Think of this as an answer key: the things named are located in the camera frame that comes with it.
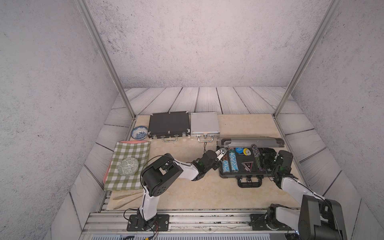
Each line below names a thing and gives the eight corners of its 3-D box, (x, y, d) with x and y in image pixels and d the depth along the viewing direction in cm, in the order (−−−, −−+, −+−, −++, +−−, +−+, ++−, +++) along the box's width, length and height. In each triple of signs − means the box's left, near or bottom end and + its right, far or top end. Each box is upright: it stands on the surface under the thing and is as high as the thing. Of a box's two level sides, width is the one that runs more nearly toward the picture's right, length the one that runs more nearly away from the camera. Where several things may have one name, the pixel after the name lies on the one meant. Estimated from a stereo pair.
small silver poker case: (190, 142, 106) (189, 137, 102) (191, 116, 122) (190, 111, 118) (219, 142, 106) (220, 137, 102) (216, 116, 122) (217, 111, 118)
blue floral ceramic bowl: (131, 139, 107) (129, 137, 104) (134, 129, 113) (133, 126, 111) (145, 139, 107) (144, 137, 104) (148, 129, 113) (147, 126, 111)
